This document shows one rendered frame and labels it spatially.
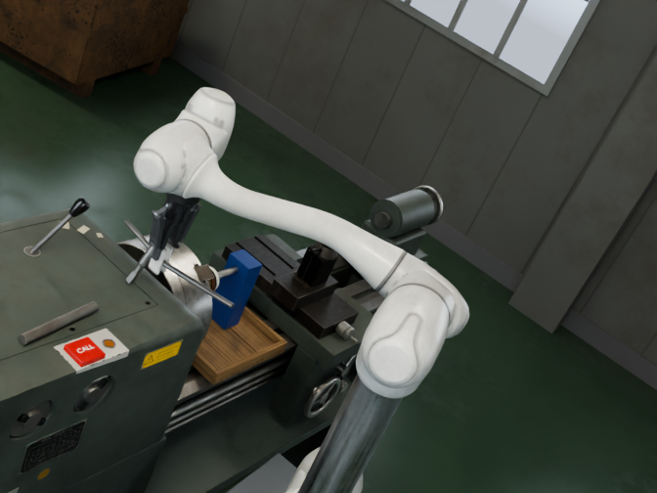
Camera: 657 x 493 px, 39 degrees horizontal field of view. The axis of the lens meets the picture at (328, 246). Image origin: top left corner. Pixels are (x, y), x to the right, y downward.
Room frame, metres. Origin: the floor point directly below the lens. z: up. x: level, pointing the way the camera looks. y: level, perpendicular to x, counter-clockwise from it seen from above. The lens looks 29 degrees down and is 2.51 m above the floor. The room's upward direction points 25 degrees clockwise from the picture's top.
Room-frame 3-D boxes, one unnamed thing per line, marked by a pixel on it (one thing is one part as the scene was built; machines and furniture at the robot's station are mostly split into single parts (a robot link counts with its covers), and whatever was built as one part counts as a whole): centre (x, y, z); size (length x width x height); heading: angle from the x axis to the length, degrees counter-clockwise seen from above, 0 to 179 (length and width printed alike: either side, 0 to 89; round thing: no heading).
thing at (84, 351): (1.43, 0.35, 1.26); 0.06 x 0.06 x 0.02; 63
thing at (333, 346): (2.51, 0.02, 0.90); 0.53 x 0.30 x 0.06; 63
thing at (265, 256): (2.47, 0.06, 0.95); 0.43 x 0.18 x 0.04; 63
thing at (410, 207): (3.01, -0.19, 1.01); 0.30 x 0.20 x 0.29; 153
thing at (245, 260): (2.24, 0.20, 1.00); 0.08 x 0.06 x 0.23; 63
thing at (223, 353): (2.19, 0.22, 0.89); 0.36 x 0.30 x 0.04; 63
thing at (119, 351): (1.46, 0.35, 1.23); 0.13 x 0.08 x 0.06; 153
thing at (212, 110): (1.70, 0.33, 1.69); 0.13 x 0.11 x 0.16; 173
